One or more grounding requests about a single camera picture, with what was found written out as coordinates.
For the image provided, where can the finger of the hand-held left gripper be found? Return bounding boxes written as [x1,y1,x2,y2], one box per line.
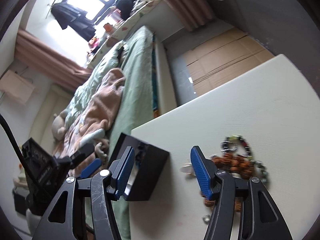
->
[80,158,102,178]
[64,143,95,169]

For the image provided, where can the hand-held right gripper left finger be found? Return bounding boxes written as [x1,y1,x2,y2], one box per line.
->
[32,146,137,240]

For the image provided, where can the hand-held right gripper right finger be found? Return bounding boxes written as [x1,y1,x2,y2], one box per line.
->
[190,145,293,240]

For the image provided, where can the black jewelry box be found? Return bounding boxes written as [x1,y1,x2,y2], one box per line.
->
[108,132,170,202]

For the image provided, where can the orange bead bracelet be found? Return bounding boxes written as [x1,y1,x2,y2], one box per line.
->
[200,154,253,211]

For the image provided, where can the small white trinket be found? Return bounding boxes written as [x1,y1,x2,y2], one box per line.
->
[180,162,198,178]

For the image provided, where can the grey plush toy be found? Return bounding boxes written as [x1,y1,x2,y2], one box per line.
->
[94,141,110,161]

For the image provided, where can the beige plush toy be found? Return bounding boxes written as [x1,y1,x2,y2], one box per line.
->
[51,110,70,141]

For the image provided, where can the black bin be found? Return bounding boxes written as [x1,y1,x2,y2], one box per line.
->
[12,187,32,216]

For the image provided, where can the pink fleece blanket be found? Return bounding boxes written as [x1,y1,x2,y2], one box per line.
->
[54,67,126,178]

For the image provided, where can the beige paper bag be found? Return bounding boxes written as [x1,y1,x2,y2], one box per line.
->
[0,69,36,105]

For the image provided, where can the green patterned quilt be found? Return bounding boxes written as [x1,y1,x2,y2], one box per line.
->
[64,42,128,120]

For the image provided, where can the bed with green sheet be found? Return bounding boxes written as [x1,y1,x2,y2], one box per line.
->
[54,26,178,240]

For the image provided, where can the brown curtain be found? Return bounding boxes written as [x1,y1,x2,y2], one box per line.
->
[14,29,93,92]
[144,0,217,32]

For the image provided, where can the flattened cardboard sheets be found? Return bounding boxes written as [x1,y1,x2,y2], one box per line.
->
[184,27,276,97]

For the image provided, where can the patterned windowsill cushion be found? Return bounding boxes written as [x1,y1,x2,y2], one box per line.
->
[86,0,163,68]

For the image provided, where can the hanging dark clothes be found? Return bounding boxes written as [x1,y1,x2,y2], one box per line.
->
[51,2,97,42]

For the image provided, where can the dark round cushion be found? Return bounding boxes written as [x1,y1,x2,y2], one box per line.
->
[116,0,137,21]

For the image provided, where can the silver bead bracelet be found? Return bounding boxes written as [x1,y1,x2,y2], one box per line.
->
[220,136,240,153]

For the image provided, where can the black cable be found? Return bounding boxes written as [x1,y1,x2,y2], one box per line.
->
[0,114,25,167]

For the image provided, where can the dark mixed bead bracelet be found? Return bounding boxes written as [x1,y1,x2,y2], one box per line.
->
[236,135,270,184]

